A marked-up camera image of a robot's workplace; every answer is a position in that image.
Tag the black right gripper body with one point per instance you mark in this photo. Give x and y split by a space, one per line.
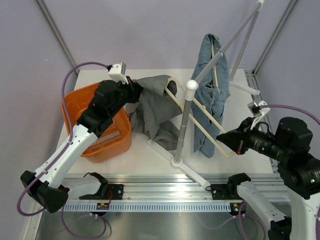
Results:
252 137

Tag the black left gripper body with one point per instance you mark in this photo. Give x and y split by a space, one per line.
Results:
126 93

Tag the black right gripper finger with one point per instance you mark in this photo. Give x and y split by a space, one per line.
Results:
232 136
231 143

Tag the grey pleated skirt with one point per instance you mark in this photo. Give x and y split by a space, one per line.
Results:
153 112

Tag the light blue denim skirt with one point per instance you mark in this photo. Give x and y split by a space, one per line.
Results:
212 92

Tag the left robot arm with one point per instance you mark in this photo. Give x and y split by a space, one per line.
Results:
45 185

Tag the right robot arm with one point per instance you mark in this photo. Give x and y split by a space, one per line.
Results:
298 169

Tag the orange plastic basket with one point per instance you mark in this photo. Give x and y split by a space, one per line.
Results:
114 141

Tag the grey white clothes rack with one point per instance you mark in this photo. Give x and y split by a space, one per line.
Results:
190 88

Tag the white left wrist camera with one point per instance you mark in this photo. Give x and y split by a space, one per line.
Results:
117 72

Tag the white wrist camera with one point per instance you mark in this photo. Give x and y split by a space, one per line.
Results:
259 111
117 72

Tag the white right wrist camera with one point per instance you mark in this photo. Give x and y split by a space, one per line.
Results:
259 111

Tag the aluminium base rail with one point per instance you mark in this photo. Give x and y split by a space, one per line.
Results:
180 188

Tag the left aluminium frame post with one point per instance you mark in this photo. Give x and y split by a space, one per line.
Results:
49 19

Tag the aluminium frame post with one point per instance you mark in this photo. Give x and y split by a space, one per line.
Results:
49 19
275 34

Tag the slotted grey cable duct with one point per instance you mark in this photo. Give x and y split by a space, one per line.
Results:
160 207

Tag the right aluminium frame post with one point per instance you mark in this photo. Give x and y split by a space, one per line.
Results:
275 34

